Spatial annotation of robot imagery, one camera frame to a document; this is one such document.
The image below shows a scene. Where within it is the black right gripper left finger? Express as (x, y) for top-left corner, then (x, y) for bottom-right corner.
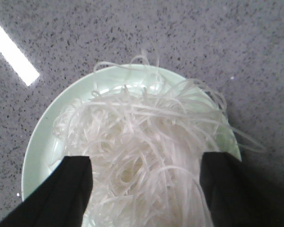
(0, 156), (93, 227)

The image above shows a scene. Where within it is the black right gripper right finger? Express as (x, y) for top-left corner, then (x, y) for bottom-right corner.
(200, 152), (284, 227)

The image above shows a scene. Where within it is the light green plastic plate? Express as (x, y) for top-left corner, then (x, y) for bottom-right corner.
(21, 64), (242, 227)

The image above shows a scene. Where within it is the white vermicelli noodle bundle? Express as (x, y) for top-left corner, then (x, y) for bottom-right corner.
(52, 54), (267, 227)

